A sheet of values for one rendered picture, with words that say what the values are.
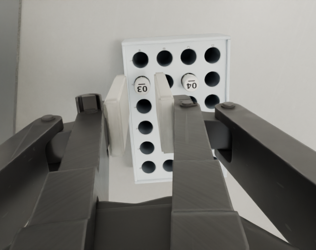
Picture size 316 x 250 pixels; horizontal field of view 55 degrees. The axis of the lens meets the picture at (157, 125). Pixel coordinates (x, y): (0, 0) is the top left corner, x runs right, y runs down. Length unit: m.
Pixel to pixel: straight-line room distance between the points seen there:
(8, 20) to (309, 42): 0.24
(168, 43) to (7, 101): 0.12
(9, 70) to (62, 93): 0.10
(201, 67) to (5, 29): 0.14
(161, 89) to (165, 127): 0.02
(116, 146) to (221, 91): 0.13
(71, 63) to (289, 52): 0.20
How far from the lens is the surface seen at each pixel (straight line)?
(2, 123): 0.21
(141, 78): 0.24
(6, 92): 0.21
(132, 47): 0.24
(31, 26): 0.29
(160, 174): 0.28
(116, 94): 0.16
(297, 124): 0.33
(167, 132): 0.15
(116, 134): 0.15
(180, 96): 0.18
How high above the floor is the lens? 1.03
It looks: 70 degrees down
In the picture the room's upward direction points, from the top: 173 degrees clockwise
